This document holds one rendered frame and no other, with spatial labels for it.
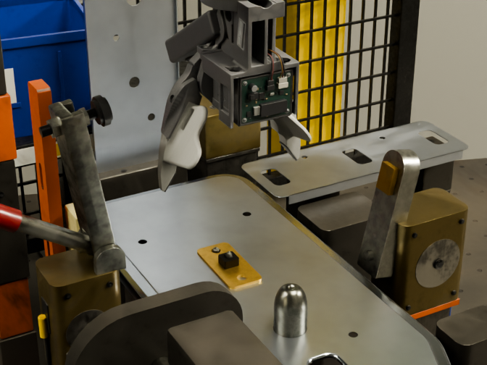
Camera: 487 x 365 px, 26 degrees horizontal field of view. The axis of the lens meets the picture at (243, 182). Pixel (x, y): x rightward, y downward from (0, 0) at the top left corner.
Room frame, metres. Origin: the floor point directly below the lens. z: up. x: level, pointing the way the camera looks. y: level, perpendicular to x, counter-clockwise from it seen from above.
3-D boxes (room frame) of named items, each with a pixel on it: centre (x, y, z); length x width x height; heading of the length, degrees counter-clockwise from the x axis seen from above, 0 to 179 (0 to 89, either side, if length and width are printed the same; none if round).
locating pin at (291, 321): (0.83, -0.04, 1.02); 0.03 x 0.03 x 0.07
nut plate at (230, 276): (0.94, 0.02, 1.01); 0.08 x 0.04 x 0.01; 28
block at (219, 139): (1.24, 0.03, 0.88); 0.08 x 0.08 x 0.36; 28
